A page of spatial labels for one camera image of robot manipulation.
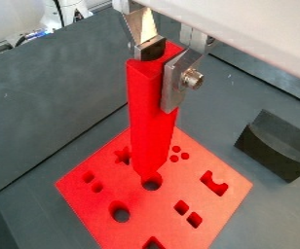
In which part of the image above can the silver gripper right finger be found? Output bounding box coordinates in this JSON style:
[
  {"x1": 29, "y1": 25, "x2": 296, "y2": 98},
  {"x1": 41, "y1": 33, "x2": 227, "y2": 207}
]
[{"x1": 161, "y1": 24, "x2": 220, "y2": 114}]

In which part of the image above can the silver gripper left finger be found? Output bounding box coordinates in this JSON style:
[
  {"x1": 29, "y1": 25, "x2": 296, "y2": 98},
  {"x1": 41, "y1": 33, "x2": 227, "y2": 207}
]
[{"x1": 113, "y1": 0, "x2": 166, "y2": 61}]

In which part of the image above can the red arch-shaped peg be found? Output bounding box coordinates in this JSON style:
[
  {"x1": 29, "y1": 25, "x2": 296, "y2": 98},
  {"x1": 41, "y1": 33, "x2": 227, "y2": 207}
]
[{"x1": 125, "y1": 41, "x2": 182, "y2": 181}]

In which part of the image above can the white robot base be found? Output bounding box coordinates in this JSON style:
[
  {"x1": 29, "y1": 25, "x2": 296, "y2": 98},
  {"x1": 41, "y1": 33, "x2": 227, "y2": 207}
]
[{"x1": 41, "y1": 0, "x2": 93, "y2": 30}]

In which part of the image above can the dark grey foam mat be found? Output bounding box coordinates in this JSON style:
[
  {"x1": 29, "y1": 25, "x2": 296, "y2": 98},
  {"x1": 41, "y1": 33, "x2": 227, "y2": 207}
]
[{"x1": 0, "y1": 9, "x2": 129, "y2": 190}]

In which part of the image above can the dark grey curved block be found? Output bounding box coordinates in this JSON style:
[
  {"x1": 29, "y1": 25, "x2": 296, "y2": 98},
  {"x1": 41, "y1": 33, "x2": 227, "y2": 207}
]
[{"x1": 235, "y1": 110, "x2": 300, "y2": 183}]

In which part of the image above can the red shape-sorting board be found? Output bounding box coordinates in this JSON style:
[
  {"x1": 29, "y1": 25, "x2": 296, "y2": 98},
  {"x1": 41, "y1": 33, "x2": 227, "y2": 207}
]
[{"x1": 57, "y1": 129, "x2": 253, "y2": 249}]

